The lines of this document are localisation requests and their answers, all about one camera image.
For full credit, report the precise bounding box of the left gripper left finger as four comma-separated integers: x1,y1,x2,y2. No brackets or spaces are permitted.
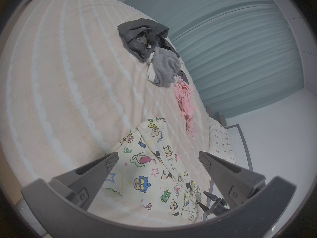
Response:
51,152,120,211

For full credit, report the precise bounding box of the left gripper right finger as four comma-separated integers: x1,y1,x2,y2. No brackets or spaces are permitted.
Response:
198,151,266,206

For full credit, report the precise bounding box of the white printed pyjama top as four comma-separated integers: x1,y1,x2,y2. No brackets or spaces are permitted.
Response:
103,117,211,221

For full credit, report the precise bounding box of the bed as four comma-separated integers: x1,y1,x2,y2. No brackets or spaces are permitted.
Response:
0,0,253,226

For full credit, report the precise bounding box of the pile of clothes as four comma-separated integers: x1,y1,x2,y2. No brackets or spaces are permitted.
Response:
117,19,190,87

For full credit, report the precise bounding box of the white printed pillow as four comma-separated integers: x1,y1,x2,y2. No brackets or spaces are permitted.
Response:
208,119,238,164

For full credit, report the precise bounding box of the grey bedside table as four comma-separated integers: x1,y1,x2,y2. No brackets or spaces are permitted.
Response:
206,106,227,126

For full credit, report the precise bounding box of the pink garment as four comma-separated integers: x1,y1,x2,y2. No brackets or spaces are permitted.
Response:
173,81,198,138

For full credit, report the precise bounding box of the blue-green curtain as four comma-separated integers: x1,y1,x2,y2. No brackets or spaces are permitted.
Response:
124,0,305,118

